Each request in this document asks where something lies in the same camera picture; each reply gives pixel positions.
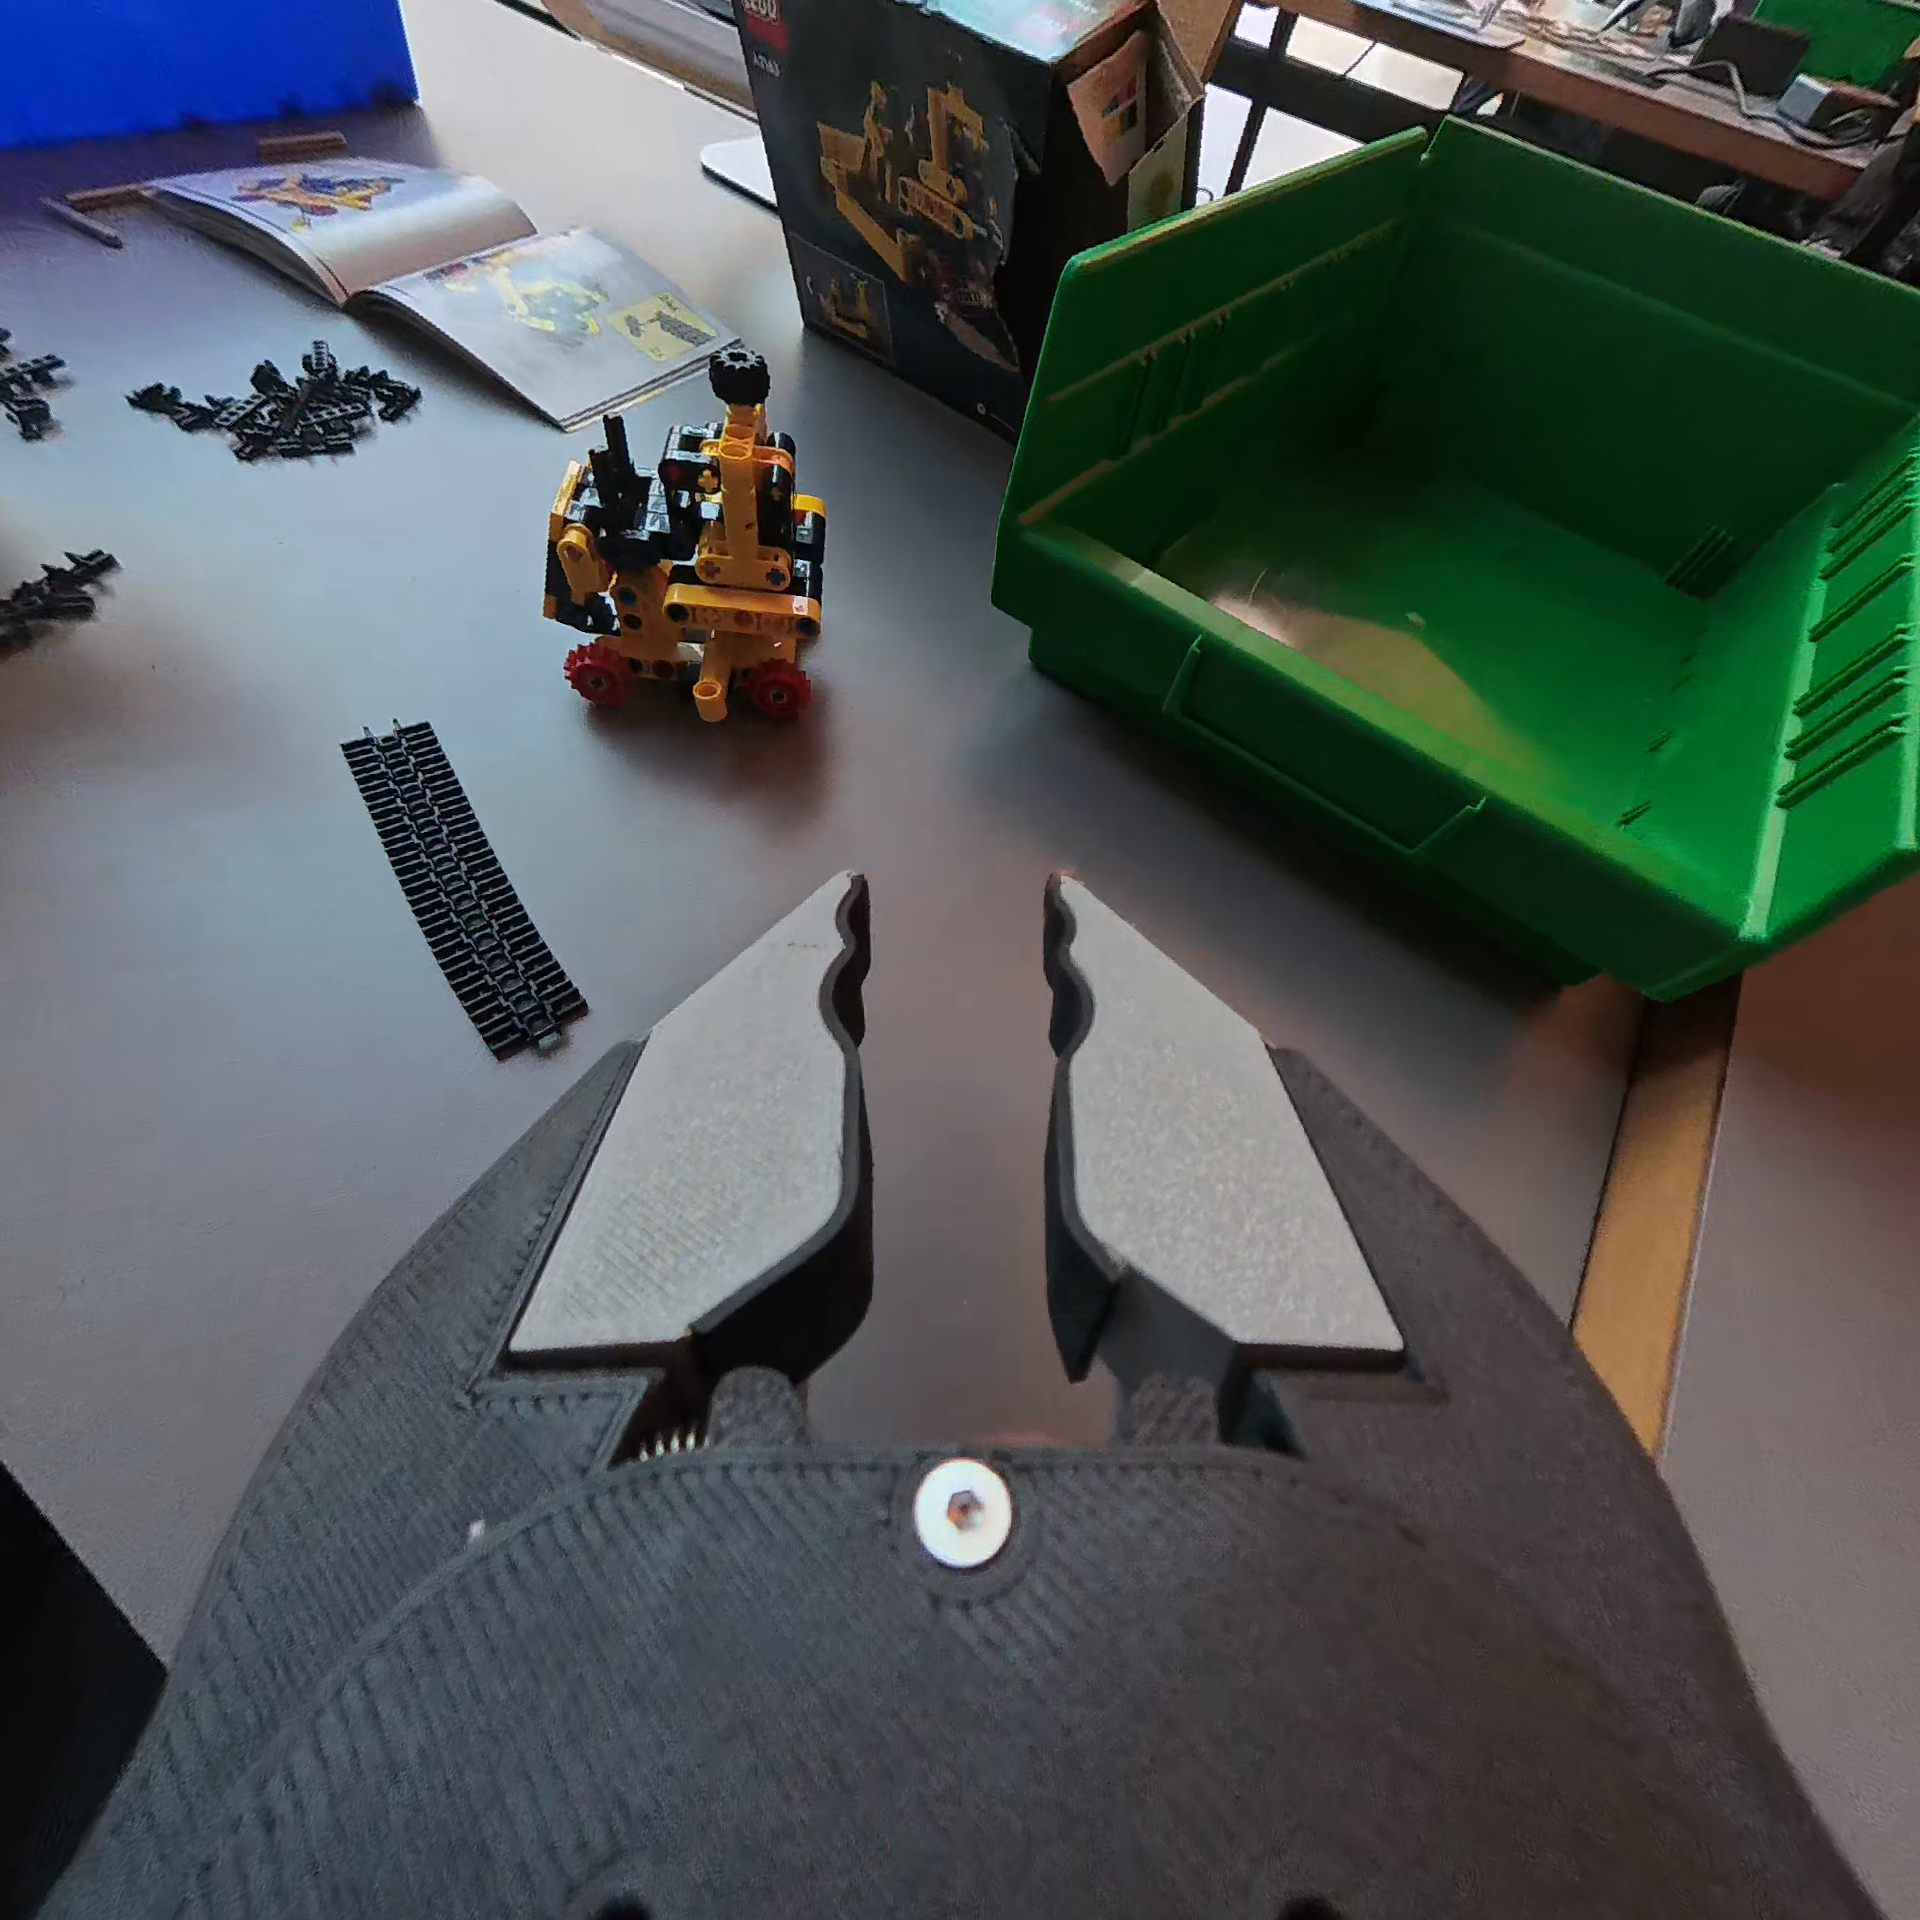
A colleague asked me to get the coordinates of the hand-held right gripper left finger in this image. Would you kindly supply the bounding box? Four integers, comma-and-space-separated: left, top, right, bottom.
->
507, 870, 878, 1385

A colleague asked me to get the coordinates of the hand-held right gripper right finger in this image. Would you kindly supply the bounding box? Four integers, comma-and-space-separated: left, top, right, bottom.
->
1043, 874, 1408, 1385

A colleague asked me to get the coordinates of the black lego track strip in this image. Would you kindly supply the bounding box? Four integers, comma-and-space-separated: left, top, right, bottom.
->
339, 720, 586, 1060

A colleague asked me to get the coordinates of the yellow lego bulldozer model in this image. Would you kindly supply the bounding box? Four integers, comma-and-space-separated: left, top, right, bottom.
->
542, 346, 830, 724

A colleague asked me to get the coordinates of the lego instruction booklet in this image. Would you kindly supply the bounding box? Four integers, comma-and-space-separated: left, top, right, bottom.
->
143, 165, 743, 435

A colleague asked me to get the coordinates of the lego set cardboard box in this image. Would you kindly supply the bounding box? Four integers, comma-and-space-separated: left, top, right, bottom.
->
744, 0, 1248, 442

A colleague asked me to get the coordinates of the green plastic storage bin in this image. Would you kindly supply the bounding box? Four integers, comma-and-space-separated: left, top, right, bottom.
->
989, 117, 1920, 1001

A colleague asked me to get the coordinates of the pile of black track links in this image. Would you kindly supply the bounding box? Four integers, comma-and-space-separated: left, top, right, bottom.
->
0, 548, 121, 650
127, 344, 423, 461
0, 328, 72, 444

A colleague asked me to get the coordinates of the wooden background desk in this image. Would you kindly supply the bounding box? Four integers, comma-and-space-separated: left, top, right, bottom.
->
1274, 0, 1906, 202

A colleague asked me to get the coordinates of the blue box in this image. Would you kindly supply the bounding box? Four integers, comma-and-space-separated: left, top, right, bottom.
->
0, 0, 418, 153

